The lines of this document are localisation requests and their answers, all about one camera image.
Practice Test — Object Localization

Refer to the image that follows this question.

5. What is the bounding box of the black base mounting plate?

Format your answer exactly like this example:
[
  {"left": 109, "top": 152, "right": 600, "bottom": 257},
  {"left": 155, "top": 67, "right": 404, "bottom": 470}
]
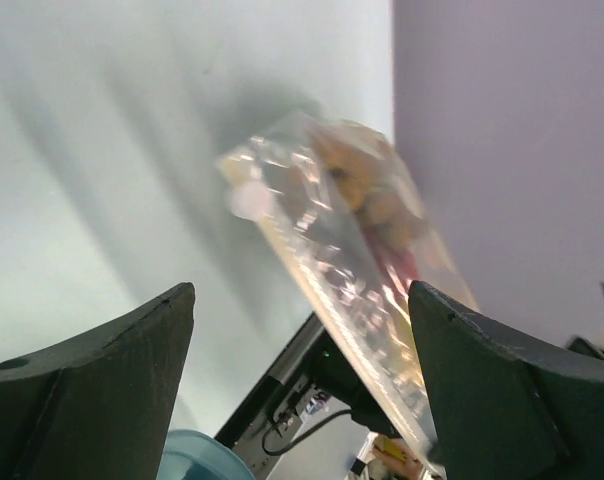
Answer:
[{"left": 215, "top": 315, "right": 325, "bottom": 479}]

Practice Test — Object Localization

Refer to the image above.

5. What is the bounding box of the red fake food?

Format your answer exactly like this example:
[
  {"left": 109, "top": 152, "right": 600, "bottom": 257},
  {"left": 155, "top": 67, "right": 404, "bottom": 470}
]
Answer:
[{"left": 370, "top": 238, "right": 420, "bottom": 294}]

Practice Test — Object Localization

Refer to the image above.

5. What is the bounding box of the clear polka dot zip bag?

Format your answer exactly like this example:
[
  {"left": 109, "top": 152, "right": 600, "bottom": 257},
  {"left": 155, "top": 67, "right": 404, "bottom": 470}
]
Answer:
[{"left": 220, "top": 112, "right": 476, "bottom": 475}]

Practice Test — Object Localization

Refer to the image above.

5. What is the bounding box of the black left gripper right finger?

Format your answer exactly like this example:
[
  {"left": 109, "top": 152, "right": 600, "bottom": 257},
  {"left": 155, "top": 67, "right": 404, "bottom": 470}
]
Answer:
[{"left": 409, "top": 281, "right": 604, "bottom": 479}]

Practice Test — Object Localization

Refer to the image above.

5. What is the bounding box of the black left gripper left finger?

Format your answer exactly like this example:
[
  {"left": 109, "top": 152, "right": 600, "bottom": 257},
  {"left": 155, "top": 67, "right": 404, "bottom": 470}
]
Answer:
[{"left": 0, "top": 283, "right": 195, "bottom": 479}]

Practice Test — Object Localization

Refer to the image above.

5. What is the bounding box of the teal transparent plastic container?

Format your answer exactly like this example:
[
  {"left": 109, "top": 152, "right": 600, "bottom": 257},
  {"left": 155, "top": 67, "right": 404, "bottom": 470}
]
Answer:
[{"left": 156, "top": 430, "right": 255, "bottom": 480}]

